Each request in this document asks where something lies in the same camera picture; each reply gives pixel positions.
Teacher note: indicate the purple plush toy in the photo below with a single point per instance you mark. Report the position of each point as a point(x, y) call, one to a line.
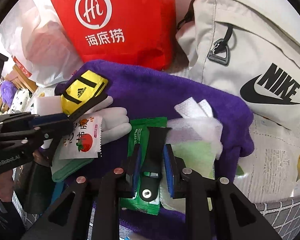
point(8, 91)

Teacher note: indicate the white Miniso plastic bag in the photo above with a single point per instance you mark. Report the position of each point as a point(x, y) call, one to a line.
point(35, 38)

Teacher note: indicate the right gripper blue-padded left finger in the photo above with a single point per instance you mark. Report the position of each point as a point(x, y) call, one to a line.
point(90, 209)

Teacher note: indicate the bubble wrap sheet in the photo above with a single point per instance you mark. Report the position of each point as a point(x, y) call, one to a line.
point(199, 117)

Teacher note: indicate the white spotted plush pillow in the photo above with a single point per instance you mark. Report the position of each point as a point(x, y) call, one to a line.
point(20, 100)

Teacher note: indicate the purple towel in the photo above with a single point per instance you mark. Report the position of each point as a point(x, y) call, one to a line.
point(148, 93)

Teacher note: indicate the grey checkered blanket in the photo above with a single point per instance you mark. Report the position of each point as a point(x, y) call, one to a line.
point(284, 216)

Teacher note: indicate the green snack packet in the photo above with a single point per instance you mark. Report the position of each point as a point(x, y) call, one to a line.
point(150, 134)

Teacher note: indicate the white cotton glove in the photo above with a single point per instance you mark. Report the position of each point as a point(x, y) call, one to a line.
point(115, 122)

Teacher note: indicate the person's left hand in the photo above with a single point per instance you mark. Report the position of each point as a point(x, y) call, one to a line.
point(6, 186)

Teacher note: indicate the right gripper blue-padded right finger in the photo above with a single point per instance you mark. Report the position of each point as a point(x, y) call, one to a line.
point(214, 208)

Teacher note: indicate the red Haidilao paper bag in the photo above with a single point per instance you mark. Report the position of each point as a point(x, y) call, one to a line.
point(137, 32)

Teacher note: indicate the beige Nike waist bag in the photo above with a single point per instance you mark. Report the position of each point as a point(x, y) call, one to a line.
point(234, 46)

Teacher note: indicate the dark green tea tin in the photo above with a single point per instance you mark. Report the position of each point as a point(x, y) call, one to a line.
point(39, 189)

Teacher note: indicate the white foam block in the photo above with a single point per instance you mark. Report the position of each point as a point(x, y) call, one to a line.
point(47, 105)

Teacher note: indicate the yellow Adidas pouch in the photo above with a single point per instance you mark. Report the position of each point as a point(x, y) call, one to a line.
point(84, 87)

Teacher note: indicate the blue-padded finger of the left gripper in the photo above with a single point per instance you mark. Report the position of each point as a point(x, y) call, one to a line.
point(45, 131)
point(27, 121)

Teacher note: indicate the light green cloth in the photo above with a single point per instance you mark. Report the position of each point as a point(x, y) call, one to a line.
point(62, 168)

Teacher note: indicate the green wet wipes pack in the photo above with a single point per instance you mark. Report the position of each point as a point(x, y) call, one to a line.
point(197, 155)

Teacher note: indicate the white tomato snack packet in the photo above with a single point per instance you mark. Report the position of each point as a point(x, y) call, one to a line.
point(84, 141)

